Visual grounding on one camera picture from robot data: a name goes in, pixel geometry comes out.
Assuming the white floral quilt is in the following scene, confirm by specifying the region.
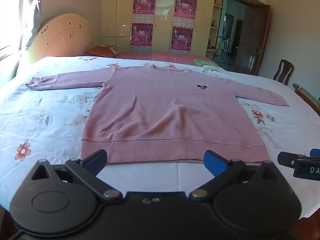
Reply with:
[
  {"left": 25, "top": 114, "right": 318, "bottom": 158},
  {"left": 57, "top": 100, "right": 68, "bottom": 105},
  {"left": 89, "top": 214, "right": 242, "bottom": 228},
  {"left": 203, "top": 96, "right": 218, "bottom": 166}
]
[{"left": 1, "top": 56, "right": 319, "bottom": 209}]

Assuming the dark wooden chair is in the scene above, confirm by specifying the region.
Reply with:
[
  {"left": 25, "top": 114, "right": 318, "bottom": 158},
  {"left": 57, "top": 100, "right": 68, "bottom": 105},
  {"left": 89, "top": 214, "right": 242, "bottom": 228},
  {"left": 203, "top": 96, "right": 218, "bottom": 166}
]
[{"left": 273, "top": 59, "right": 295, "bottom": 86}]

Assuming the green folded cloth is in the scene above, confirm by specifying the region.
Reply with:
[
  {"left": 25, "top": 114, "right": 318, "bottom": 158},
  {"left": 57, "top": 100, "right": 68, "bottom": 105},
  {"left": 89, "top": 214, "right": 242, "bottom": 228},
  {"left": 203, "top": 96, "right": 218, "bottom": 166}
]
[{"left": 194, "top": 59, "right": 216, "bottom": 67}]

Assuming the pink knit sweater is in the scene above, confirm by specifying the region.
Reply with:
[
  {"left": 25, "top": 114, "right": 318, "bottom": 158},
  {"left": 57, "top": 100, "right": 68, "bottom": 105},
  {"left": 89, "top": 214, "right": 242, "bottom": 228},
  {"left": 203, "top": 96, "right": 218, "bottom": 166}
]
[{"left": 27, "top": 66, "right": 287, "bottom": 164}]

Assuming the dark wooden door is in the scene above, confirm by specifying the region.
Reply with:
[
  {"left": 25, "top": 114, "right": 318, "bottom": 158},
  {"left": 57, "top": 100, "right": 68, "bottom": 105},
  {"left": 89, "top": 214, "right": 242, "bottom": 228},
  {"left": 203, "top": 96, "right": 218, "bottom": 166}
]
[{"left": 234, "top": 5, "right": 271, "bottom": 75}]

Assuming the lower right pink poster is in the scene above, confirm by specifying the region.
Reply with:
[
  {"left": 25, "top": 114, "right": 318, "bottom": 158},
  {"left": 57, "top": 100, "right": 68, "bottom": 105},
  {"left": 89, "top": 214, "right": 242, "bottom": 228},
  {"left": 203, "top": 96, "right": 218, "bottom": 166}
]
[{"left": 170, "top": 26, "right": 193, "bottom": 54}]

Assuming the cream rounded headboard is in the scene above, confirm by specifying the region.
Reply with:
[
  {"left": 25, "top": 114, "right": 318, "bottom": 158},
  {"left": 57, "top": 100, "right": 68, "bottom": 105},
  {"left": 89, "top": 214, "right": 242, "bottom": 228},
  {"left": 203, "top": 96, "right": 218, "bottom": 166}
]
[{"left": 27, "top": 13, "right": 97, "bottom": 63}]

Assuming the window curtain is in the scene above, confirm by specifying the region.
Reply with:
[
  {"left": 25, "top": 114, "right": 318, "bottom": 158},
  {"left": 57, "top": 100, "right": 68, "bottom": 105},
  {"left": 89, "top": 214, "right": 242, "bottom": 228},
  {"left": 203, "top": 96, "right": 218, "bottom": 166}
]
[{"left": 1, "top": 0, "right": 41, "bottom": 60}]

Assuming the orange striped pillow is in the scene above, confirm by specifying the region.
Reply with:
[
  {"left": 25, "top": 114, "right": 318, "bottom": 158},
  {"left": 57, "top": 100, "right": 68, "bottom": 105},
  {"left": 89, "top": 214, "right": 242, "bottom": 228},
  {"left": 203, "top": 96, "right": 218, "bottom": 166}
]
[{"left": 86, "top": 45, "right": 119, "bottom": 58}]

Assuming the upper left pink poster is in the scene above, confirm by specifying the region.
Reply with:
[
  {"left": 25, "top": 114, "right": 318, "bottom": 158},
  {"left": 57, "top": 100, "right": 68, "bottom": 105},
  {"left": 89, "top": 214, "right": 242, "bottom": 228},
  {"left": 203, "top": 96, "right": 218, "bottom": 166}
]
[{"left": 132, "top": 0, "right": 156, "bottom": 24}]

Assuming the wooden side table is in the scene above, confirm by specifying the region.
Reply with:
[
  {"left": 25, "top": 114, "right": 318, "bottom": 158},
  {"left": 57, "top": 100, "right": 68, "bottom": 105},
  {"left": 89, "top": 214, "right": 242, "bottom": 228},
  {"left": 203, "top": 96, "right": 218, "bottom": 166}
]
[{"left": 292, "top": 83, "right": 320, "bottom": 115}]

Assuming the upper right pink poster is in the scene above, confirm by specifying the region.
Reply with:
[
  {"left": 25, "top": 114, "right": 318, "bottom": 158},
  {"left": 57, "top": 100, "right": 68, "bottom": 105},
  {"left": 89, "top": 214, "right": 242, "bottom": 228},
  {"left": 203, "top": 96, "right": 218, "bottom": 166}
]
[{"left": 173, "top": 0, "right": 197, "bottom": 29}]

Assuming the cream glossy wardrobe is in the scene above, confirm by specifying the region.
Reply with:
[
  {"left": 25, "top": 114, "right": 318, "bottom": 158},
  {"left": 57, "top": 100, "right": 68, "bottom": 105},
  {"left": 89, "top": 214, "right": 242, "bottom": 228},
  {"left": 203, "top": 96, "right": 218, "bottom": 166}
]
[{"left": 101, "top": 0, "right": 267, "bottom": 57}]

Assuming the lower left pink poster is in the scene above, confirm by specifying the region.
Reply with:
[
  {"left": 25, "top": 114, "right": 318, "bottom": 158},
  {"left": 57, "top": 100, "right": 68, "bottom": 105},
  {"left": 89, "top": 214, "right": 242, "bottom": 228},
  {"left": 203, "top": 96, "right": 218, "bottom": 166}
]
[{"left": 131, "top": 23, "right": 153, "bottom": 54}]

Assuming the pink poster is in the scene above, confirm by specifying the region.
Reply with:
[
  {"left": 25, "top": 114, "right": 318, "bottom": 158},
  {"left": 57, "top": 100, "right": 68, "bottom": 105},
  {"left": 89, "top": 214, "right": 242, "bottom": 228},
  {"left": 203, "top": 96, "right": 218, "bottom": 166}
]
[
  {"left": 132, "top": 0, "right": 156, "bottom": 24},
  {"left": 131, "top": 23, "right": 153, "bottom": 54},
  {"left": 173, "top": 0, "right": 197, "bottom": 29},
  {"left": 170, "top": 26, "right": 193, "bottom": 54}
]

